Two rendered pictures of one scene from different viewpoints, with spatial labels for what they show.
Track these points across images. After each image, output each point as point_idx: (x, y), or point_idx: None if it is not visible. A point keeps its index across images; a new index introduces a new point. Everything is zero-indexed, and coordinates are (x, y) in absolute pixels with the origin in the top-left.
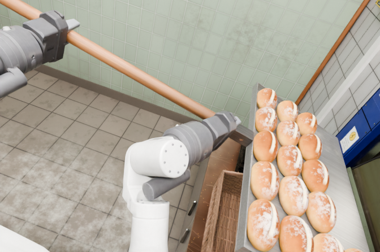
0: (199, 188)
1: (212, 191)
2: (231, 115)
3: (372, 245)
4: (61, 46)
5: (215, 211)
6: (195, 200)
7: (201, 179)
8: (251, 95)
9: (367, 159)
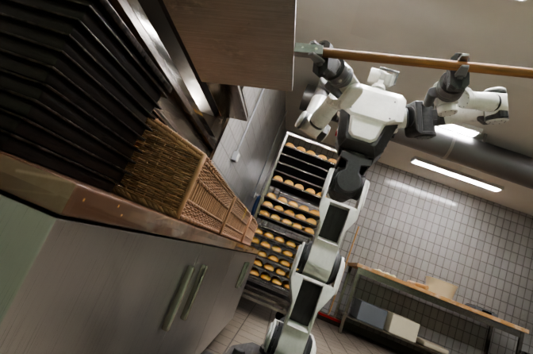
0: (155, 302)
1: (183, 217)
2: (324, 41)
3: None
4: (449, 73)
5: (218, 178)
6: (165, 302)
7: (144, 303)
8: (295, 9)
9: None
